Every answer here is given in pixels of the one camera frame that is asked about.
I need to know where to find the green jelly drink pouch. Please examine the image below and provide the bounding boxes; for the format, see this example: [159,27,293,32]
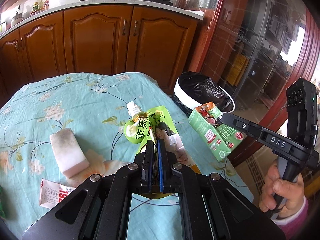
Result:
[124,101,201,173]

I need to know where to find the green drink carton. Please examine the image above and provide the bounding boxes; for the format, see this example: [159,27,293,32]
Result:
[188,102,245,161]

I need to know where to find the white foam sponge block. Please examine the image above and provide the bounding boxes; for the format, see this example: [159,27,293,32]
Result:
[49,128,89,178]

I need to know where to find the red and white milk carton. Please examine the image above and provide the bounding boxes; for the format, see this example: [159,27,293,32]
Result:
[39,179,75,209]

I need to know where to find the pink right sleeve forearm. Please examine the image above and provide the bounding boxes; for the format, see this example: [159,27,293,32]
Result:
[272,197,309,239]

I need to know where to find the black trash bag liner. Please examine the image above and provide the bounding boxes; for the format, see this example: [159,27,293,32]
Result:
[172,71,234,118]

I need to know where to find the wooden lower kitchen cabinets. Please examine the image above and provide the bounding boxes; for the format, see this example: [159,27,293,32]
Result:
[1,3,199,102]

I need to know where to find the white kitchen countertop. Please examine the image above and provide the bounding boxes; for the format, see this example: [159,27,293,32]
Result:
[0,0,205,41]

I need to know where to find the right hand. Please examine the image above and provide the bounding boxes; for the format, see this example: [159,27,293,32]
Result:
[259,160,304,219]

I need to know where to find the floral teal tablecloth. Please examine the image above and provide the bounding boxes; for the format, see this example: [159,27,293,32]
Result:
[1,73,253,238]

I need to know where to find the glass sliding door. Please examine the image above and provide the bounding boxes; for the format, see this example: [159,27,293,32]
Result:
[180,0,319,131]

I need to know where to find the green foil wrapper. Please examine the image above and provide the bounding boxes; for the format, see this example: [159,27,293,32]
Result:
[0,186,6,218]

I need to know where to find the condiment bottles on counter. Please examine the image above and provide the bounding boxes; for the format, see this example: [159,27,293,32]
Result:
[30,0,49,16]

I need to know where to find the small pot on counter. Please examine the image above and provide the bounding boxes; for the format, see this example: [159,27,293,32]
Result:
[11,12,24,27]

